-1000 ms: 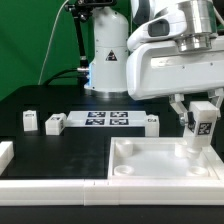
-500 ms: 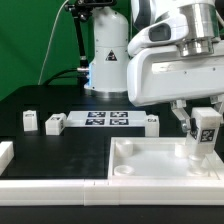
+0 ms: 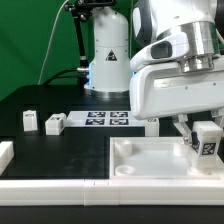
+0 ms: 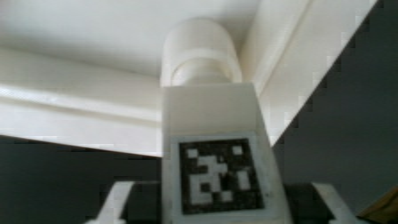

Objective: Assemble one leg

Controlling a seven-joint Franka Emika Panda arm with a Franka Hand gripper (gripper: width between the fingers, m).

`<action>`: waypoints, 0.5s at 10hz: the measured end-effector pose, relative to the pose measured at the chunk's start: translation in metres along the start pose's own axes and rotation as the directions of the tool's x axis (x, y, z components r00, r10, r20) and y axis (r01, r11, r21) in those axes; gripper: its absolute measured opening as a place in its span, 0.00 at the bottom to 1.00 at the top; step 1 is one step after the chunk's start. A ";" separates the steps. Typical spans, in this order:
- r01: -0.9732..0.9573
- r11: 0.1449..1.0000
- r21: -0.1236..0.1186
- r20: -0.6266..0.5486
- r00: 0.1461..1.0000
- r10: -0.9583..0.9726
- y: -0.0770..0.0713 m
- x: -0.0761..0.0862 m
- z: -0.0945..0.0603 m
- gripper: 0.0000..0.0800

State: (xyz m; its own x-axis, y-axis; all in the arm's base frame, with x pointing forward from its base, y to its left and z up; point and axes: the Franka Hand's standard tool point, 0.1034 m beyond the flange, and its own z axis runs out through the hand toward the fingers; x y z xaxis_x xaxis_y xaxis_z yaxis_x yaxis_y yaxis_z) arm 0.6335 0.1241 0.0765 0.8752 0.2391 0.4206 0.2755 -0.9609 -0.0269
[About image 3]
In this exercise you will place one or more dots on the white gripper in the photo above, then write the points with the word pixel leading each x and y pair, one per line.
pixel 162 90

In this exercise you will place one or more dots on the white square tabletop part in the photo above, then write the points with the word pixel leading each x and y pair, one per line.
pixel 147 158

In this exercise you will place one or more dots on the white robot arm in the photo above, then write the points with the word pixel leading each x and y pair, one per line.
pixel 181 31

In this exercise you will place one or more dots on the white U-shaped fence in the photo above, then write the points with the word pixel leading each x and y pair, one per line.
pixel 112 192

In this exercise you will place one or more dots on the white marker base plate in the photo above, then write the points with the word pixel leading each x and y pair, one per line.
pixel 102 119

